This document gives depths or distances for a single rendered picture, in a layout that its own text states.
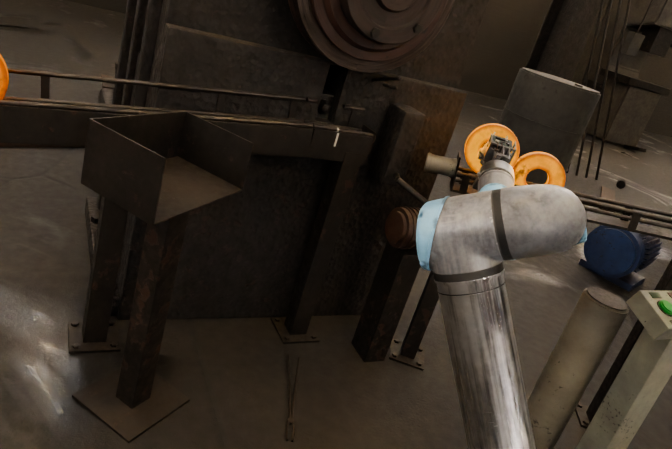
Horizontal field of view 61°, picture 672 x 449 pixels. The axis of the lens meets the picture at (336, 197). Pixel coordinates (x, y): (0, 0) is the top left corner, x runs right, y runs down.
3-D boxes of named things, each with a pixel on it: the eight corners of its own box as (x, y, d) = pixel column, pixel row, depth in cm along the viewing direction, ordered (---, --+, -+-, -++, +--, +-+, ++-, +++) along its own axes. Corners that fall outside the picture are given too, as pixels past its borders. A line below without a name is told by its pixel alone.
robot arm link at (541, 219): (579, 170, 83) (581, 201, 145) (492, 185, 88) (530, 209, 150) (593, 250, 81) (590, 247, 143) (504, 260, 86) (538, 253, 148)
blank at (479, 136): (472, 118, 169) (473, 119, 166) (524, 129, 167) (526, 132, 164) (458, 167, 174) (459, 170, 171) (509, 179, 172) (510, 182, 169)
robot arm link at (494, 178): (480, 229, 141) (471, 196, 137) (482, 202, 151) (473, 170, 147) (519, 224, 138) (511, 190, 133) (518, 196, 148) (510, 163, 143)
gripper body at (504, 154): (517, 140, 157) (517, 162, 148) (504, 165, 162) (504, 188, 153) (490, 131, 158) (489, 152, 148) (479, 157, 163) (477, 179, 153)
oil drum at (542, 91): (460, 171, 443) (503, 59, 412) (515, 179, 472) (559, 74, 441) (509, 206, 395) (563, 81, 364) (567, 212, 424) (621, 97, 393)
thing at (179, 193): (50, 407, 134) (88, 118, 109) (137, 359, 157) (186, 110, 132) (109, 457, 126) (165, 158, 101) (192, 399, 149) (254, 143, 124)
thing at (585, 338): (503, 429, 173) (575, 285, 155) (531, 424, 179) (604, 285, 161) (530, 461, 164) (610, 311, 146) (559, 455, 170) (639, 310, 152)
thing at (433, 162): (423, 168, 177) (428, 150, 175) (452, 174, 176) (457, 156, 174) (423, 173, 171) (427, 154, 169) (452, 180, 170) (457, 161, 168)
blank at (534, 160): (515, 147, 169) (516, 149, 166) (569, 156, 167) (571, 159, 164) (503, 196, 174) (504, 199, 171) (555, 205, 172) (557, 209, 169)
